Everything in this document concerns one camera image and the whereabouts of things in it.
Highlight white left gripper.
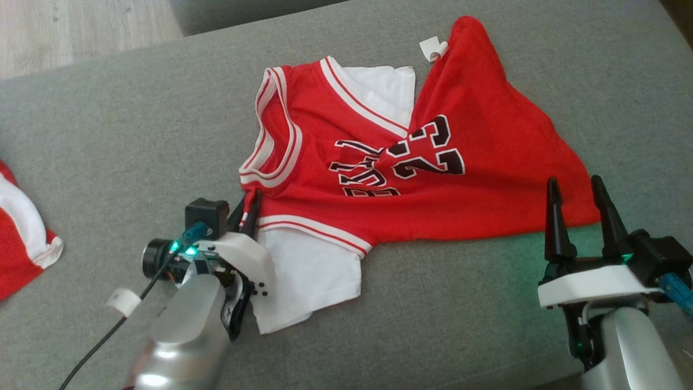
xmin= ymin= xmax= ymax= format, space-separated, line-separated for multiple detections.
xmin=183 ymin=188 xmax=278 ymax=297

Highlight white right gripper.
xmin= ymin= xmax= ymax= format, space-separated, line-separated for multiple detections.
xmin=538 ymin=174 xmax=664 ymax=310

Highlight red basketball jersey white sleeves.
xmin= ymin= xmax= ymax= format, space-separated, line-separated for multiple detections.
xmin=239 ymin=15 xmax=602 ymax=335

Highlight red basketball shorts white stripe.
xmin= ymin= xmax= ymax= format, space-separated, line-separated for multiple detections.
xmin=0 ymin=160 xmax=64 ymax=301

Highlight large grey fabric ottoman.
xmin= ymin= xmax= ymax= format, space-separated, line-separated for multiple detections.
xmin=0 ymin=0 xmax=693 ymax=390

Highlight white cable tape tag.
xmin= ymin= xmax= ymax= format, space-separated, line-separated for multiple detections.
xmin=106 ymin=289 xmax=142 ymax=317

